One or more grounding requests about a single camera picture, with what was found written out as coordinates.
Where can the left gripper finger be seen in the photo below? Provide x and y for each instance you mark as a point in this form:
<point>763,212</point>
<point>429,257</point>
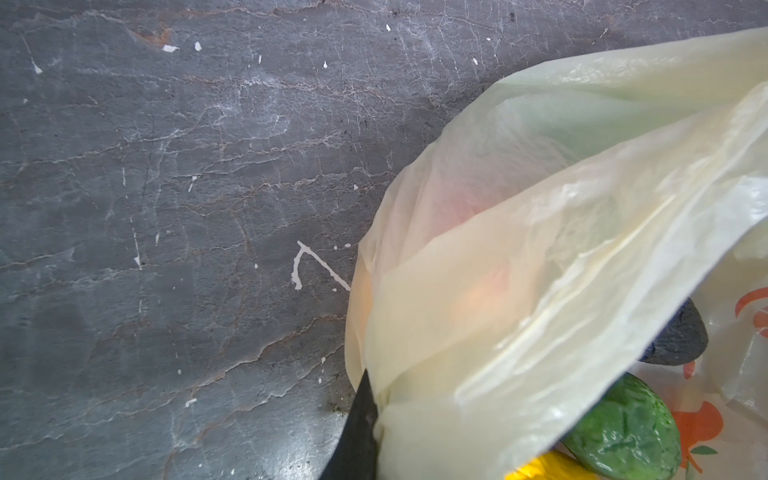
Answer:
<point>355,456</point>

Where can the cream plastic shopping bag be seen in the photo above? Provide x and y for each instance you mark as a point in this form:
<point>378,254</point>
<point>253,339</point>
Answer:
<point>531,253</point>

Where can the green fake pepper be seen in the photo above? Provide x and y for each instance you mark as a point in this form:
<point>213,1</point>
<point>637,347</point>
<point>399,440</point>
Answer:
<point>629,433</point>

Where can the dark fake avocado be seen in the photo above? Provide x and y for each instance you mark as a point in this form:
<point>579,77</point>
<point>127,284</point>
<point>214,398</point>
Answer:
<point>683,339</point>

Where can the yellow fake banana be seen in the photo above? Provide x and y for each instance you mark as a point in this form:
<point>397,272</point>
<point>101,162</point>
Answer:
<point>553,465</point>

